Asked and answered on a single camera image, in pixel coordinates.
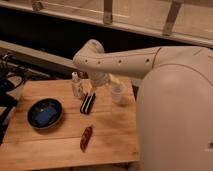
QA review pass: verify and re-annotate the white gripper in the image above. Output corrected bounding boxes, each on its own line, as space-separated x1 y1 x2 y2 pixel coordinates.
88 74 121 95

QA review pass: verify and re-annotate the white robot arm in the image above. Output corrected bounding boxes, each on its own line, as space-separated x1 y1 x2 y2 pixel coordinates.
73 39 213 171

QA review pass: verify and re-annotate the translucent plastic cup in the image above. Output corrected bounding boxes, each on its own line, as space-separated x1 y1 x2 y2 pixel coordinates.
111 84 128 106

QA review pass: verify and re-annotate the black and white striped block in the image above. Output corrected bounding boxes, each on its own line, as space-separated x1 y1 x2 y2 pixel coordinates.
80 93 96 114

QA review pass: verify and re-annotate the small clear bottle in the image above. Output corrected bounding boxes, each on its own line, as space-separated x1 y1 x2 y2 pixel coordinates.
72 72 83 99

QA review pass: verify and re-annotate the wooden cutting board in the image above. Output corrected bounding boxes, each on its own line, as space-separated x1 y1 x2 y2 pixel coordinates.
0 80 139 169

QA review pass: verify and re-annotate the red brown sausage toy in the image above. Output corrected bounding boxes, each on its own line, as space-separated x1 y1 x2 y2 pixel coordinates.
80 126 93 151

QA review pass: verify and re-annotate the dark blue bowl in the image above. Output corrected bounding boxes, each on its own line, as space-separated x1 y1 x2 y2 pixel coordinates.
27 98 63 129

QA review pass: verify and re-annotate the black cables bundle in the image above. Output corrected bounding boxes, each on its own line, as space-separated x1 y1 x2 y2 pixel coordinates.
0 53 29 144

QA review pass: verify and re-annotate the metal rail frame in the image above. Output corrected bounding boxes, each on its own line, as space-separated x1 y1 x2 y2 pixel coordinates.
0 0 213 48

